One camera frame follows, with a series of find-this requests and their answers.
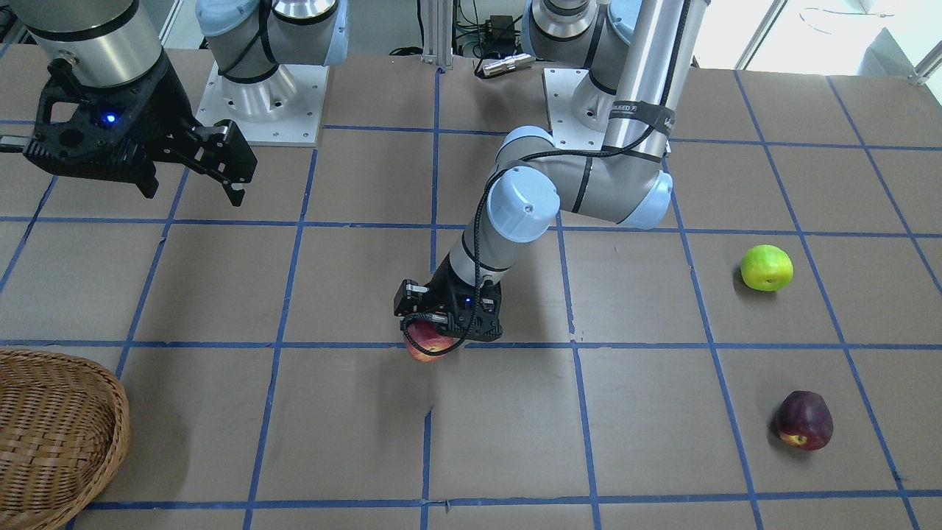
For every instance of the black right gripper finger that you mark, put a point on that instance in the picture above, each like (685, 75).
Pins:
(225, 156)

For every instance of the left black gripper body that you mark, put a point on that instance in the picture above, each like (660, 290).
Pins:
(441, 285)

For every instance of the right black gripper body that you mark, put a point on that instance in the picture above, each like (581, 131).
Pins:
(163, 104)

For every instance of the red yellow apple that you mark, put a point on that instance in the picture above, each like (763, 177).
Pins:
(426, 341)

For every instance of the green apple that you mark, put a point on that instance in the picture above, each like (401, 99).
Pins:
(766, 268)

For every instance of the dark red apple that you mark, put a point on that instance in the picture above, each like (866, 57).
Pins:
(804, 421)

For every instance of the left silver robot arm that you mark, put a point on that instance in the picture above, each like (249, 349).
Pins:
(637, 55)

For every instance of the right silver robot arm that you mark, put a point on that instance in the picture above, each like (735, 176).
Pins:
(114, 43)

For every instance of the woven wicker basket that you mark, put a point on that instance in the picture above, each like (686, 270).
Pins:
(65, 430)

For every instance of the silver cylindrical connector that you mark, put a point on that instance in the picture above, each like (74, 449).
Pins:
(502, 66)

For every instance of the black power adapter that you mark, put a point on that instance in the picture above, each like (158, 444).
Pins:
(499, 39)

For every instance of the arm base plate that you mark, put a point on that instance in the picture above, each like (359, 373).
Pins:
(283, 110)
(578, 112)

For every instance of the aluminium frame post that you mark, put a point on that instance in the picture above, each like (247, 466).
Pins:
(437, 31)

